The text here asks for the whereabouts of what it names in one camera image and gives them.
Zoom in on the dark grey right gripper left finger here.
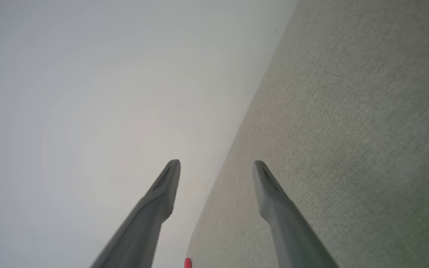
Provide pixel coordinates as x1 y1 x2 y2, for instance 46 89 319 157
90 159 181 268

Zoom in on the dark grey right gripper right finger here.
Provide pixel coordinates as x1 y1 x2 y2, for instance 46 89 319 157
252 160 340 268

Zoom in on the grey fabric sofa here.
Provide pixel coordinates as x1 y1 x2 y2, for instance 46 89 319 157
186 0 429 268

